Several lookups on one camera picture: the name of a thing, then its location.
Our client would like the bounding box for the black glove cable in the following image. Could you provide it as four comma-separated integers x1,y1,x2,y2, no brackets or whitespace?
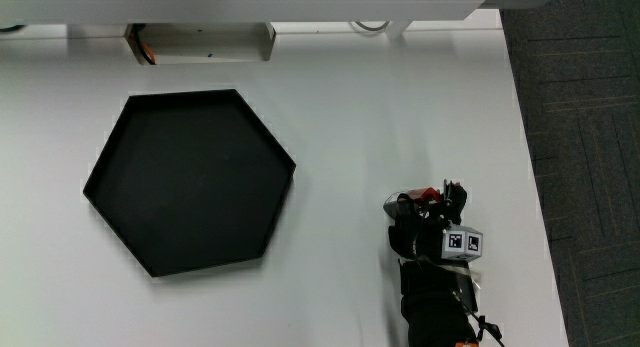
449,286,507,347

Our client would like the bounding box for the red-capped grey disinfectant bottle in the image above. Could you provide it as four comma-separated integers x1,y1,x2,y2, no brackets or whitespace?
382,186,445,221

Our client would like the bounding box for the black hexagonal tray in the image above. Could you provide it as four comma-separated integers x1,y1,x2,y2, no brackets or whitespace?
82,88,297,278

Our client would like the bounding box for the white cable box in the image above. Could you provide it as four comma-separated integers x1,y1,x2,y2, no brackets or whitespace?
123,21,277,67

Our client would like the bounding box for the white shelf support bracket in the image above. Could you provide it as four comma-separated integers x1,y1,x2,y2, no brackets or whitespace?
383,19,414,43

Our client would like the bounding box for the white overhead shelf panel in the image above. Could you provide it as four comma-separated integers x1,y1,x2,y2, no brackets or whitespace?
0,0,488,26

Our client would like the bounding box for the white desk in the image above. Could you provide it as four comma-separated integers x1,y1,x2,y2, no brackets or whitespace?
0,9,571,347

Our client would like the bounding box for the grey cable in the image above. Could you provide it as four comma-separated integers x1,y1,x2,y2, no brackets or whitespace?
351,20,392,33

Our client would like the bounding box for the person's right forearm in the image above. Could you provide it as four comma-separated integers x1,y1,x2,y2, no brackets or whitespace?
398,257,481,347

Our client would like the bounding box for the orange cable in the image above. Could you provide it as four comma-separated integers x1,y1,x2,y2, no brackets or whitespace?
129,24,158,66

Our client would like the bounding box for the person's right hand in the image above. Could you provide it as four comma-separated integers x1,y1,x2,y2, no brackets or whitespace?
387,179,484,263

